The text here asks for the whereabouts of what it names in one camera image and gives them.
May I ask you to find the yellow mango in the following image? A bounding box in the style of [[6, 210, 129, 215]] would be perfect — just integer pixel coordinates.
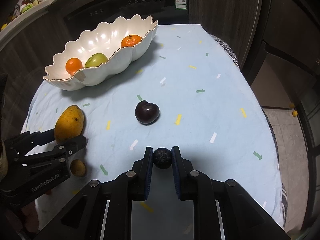
[[54, 105, 85, 144]]

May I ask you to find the small brown longan fruit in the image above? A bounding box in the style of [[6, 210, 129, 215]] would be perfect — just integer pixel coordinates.
[[70, 159, 86, 177]]

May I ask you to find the small dark round fruit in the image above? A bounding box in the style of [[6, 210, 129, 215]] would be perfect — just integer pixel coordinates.
[[152, 147, 172, 170]]

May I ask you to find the white kitchen countertop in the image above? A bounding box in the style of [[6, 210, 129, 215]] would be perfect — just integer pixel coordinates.
[[1, 0, 59, 50]]

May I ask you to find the dark purple plum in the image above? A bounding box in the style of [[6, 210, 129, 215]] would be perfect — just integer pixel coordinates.
[[135, 100, 160, 125]]

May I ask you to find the small orange tangerine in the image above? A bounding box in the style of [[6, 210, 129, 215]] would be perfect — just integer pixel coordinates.
[[65, 57, 82, 75]]

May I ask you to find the light blue patterned tablecloth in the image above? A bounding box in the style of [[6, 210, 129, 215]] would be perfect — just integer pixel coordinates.
[[23, 24, 284, 228]]

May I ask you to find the green apple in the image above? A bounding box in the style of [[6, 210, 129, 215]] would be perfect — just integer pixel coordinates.
[[85, 53, 108, 68]]

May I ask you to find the white scalloped ceramic bowl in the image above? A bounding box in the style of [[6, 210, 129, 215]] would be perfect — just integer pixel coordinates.
[[43, 14, 158, 91]]

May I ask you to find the large orange tangerine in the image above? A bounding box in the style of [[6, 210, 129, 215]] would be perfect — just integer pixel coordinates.
[[120, 34, 142, 48]]

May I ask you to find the checkered cloth under tablecloth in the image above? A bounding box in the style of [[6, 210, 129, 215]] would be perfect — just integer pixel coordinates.
[[210, 34, 240, 69]]

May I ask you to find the green lidded jar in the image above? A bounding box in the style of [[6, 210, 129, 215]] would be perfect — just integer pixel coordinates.
[[20, 3, 33, 14]]

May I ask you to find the black built-in dishwasher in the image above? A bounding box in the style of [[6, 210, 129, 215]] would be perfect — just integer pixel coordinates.
[[63, 0, 189, 39]]

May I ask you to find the green energy label sticker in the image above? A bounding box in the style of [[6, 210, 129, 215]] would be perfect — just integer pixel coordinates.
[[175, 0, 187, 10]]

